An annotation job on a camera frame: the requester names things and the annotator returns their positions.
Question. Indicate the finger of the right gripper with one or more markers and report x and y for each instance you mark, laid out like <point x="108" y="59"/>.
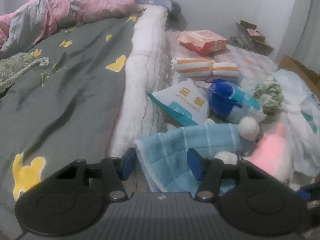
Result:
<point x="310" y="192"/>

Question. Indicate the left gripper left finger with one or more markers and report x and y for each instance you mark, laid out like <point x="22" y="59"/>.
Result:
<point x="114" y="171"/>

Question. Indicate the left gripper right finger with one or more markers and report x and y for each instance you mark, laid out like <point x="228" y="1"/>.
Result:
<point x="208" y="172"/>

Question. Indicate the light blue checked towel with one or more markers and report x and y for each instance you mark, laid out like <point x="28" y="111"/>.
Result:
<point x="163" y="156"/>

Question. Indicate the pink axolotl plush toy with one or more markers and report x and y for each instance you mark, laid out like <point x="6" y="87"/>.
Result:
<point x="271" y="152"/>

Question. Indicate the blue white mask box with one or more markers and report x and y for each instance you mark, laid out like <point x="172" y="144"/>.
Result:
<point x="229" y="102"/>

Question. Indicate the green white cloth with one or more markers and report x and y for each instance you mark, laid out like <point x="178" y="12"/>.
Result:
<point x="269" y="95"/>

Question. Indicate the orange striped towel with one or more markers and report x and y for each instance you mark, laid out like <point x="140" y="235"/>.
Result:
<point x="205" y="70"/>

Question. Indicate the white blue tissue pack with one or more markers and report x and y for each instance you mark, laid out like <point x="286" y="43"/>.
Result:
<point x="183" y="102"/>

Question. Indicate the white plastic bag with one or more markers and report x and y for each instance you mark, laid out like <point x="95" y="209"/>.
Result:
<point x="301" y="117"/>

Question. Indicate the white fleece blanket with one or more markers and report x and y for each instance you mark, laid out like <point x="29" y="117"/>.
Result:
<point x="146" y="71"/>

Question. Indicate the red tissue pack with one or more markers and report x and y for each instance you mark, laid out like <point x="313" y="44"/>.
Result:
<point x="202" y="42"/>

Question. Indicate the large cardboard box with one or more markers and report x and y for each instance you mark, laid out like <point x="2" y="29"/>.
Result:
<point x="308" y="76"/>

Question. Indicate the small cardboard boxes stack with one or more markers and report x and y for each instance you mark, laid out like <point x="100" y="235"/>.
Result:
<point x="249" y="38"/>

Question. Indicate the green floral cloth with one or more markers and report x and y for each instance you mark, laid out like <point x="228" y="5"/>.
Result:
<point x="16" y="66"/>

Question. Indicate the pink grey duvet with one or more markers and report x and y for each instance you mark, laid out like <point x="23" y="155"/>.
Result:
<point x="39" y="19"/>

